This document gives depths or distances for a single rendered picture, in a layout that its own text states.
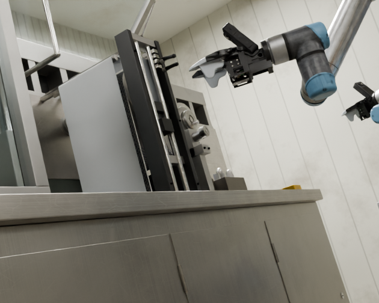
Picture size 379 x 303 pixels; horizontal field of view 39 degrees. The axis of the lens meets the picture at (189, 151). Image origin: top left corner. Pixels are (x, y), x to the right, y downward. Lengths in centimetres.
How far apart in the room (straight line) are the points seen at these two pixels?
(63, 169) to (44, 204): 100
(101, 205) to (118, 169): 71
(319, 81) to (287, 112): 311
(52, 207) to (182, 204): 38
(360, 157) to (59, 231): 352
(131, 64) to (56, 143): 46
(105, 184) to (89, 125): 20
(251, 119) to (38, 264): 388
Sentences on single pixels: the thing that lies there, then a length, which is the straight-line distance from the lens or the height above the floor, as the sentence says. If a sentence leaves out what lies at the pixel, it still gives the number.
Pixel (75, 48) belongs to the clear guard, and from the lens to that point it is 219.
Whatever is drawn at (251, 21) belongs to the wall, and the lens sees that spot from 478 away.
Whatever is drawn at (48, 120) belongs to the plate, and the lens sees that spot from 188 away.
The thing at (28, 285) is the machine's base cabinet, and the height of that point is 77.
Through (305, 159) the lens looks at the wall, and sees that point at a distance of 440.
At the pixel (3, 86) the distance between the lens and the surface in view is 100.
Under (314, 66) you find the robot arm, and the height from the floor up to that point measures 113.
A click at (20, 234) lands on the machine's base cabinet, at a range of 84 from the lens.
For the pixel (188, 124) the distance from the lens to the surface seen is 189.
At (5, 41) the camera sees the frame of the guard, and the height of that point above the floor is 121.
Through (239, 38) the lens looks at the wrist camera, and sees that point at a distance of 144.
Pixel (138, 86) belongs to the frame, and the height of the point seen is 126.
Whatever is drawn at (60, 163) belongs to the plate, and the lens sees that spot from 185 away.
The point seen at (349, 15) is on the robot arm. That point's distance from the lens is 158.
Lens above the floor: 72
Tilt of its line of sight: 13 degrees up
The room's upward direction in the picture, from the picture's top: 16 degrees counter-clockwise
